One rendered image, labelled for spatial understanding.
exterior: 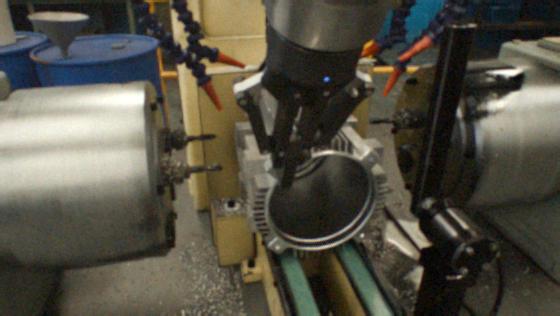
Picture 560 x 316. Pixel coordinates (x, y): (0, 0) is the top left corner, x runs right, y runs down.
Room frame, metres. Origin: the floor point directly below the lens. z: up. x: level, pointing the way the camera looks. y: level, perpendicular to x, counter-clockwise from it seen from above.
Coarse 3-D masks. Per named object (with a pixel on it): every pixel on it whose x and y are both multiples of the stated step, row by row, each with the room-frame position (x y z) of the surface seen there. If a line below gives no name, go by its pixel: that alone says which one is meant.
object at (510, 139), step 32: (480, 64) 0.61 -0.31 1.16; (512, 64) 0.61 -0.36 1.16; (544, 64) 0.62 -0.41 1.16; (416, 96) 0.65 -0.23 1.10; (480, 96) 0.53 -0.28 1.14; (512, 96) 0.54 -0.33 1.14; (544, 96) 0.55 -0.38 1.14; (416, 128) 0.63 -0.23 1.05; (480, 128) 0.50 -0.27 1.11; (512, 128) 0.51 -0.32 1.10; (544, 128) 0.52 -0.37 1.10; (416, 160) 0.61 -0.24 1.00; (448, 160) 0.54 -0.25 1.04; (480, 160) 0.48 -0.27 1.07; (512, 160) 0.49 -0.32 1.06; (544, 160) 0.50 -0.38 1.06; (448, 192) 0.52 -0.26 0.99; (480, 192) 0.49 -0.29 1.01; (512, 192) 0.50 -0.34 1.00; (544, 192) 0.52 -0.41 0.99
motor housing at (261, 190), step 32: (352, 128) 0.59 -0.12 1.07; (352, 160) 0.55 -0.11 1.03; (256, 192) 0.44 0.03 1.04; (288, 192) 0.60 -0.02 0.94; (320, 192) 0.58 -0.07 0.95; (352, 192) 0.53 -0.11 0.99; (384, 192) 0.48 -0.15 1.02; (256, 224) 0.44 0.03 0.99; (288, 224) 0.49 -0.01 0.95; (320, 224) 0.50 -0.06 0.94; (352, 224) 0.48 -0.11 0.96
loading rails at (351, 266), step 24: (264, 240) 0.50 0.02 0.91; (264, 264) 0.51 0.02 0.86; (288, 264) 0.44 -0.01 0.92; (312, 264) 0.54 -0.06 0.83; (336, 264) 0.47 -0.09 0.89; (360, 264) 0.44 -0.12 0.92; (288, 288) 0.39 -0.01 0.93; (336, 288) 0.46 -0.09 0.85; (360, 288) 0.40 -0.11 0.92; (384, 288) 0.39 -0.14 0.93; (288, 312) 0.35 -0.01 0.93; (312, 312) 0.36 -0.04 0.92; (336, 312) 0.45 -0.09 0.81; (360, 312) 0.38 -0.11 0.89; (384, 312) 0.36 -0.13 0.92
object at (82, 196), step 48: (48, 96) 0.47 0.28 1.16; (96, 96) 0.47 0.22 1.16; (144, 96) 0.48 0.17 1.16; (0, 144) 0.39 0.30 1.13; (48, 144) 0.40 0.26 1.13; (96, 144) 0.41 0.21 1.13; (144, 144) 0.42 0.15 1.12; (0, 192) 0.36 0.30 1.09; (48, 192) 0.37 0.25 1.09; (96, 192) 0.38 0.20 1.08; (144, 192) 0.39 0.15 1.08; (0, 240) 0.36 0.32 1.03; (48, 240) 0.36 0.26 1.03; (96, 240) 0.37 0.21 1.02; (144, 240) 0.39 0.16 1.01
